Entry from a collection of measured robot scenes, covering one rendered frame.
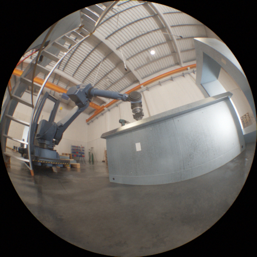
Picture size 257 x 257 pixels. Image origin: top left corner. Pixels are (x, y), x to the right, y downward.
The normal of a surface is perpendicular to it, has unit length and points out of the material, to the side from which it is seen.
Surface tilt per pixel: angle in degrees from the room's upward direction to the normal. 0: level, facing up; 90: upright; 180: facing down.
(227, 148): 90
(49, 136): 125
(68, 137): 90
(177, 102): 90
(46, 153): 90
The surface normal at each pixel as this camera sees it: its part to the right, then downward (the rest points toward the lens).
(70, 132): 0.82, -0.29
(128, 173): -0.52, -0.24
